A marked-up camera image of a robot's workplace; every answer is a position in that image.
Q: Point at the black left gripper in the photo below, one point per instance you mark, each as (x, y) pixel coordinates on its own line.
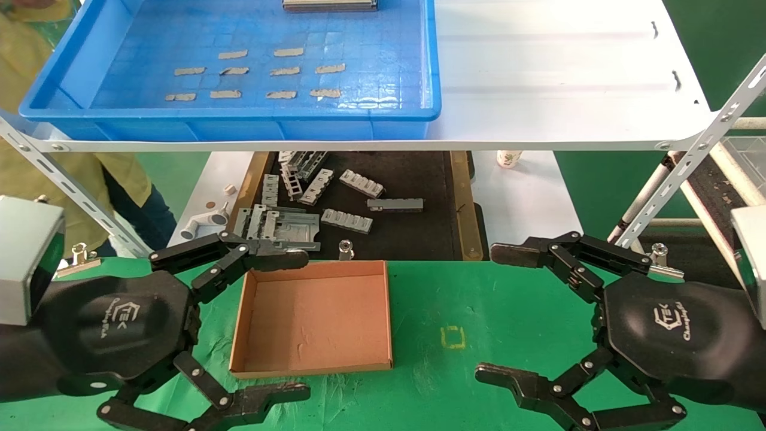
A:
(119, 329)

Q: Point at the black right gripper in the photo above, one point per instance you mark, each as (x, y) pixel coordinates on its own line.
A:
(682, 335)

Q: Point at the grey pipe elbow fitting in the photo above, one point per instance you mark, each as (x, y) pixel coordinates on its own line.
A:
(206, 222)

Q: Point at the brown cardboard box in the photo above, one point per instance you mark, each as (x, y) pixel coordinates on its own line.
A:
(317, 323)

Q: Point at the clear plastic organizer box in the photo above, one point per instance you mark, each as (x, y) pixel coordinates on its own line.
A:
(748, 161)

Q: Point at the silver binder clip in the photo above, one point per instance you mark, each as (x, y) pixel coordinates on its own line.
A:
(79, 257)
(346, 248)
(658, 260)

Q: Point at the white paper cup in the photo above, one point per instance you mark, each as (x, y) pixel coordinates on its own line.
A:
(508, 158)

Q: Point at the white metal shelf board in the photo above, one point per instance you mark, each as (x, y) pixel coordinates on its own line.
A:
(538, 90)

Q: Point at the beige tape strip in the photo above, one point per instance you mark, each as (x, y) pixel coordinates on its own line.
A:
(233, 70)
(188, 71)
(288, 52)
(284, 71)
(225, 94)
(179, 97)
(325, 93)
(330, 68)
(231, 54)
(280, 94)

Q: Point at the blue plastic bin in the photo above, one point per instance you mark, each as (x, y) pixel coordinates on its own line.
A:
(335, 60)

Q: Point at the person in yellow shirt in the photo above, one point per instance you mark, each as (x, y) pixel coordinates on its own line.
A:
(24, 60)

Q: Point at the large grey metal frame plate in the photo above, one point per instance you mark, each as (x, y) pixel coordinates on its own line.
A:
(293, 227)

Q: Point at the small slotted metal bracket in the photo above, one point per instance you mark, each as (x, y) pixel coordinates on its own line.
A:
(270, 190)

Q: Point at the silver slotted metal bracket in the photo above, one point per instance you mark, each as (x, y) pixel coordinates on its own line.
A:
(346, 220)
(362, 183)
(316, 187)

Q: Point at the ladder shaped metal bracket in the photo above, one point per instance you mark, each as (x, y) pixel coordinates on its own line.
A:
(291, 182)

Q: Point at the black tray with brass frame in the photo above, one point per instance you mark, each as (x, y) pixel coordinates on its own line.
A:
(413, 233)

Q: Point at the dark metal bracket pile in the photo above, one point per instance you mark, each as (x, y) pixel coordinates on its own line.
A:
(305, 163)

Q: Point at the silver metal bracket upper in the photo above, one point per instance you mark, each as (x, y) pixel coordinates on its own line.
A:
(395, 205)

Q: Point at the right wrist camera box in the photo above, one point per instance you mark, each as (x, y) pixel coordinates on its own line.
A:
(751, 263)

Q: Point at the white slotted angle post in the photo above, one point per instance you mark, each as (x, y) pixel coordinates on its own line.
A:
(688, 155)
(78, 197)

